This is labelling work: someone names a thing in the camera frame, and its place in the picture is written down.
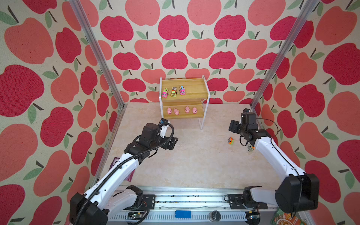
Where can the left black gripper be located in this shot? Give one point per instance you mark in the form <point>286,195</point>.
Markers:
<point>166,145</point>

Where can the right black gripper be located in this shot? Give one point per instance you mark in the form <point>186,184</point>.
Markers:
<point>234,125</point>

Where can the pink toy car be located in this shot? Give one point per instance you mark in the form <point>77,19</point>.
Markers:
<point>182,90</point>
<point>165,93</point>

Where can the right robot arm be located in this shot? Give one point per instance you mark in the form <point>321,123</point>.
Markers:
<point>298,191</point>

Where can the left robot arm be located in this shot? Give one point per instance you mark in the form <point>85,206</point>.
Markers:
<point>100,202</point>

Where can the green orange toy car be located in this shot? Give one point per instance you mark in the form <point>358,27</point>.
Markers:
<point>250,148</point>

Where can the purple snack bag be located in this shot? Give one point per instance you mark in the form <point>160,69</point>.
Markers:
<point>114,162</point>

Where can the round black knob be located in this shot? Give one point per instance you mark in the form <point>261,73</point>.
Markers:
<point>215,216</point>

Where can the green snack bag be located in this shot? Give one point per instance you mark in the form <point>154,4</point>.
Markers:
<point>281,218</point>

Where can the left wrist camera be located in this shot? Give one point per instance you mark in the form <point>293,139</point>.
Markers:
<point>163,121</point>

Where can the wooden two-tier shelf white frame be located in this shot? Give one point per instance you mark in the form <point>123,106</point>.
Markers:
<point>197,95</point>

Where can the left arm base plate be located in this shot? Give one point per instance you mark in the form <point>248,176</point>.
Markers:
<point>148,202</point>

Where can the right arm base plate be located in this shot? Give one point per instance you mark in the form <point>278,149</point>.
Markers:
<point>236,202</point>

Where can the blue block on rail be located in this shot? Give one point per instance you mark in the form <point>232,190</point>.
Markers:
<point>183,214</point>

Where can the left aluminium frame post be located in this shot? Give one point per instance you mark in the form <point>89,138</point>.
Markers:
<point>87,29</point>

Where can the aluminium frame post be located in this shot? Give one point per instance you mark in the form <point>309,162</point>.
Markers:
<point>289,41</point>
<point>87,29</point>

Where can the right aluminium frame post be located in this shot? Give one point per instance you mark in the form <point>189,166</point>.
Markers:
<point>289,41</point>

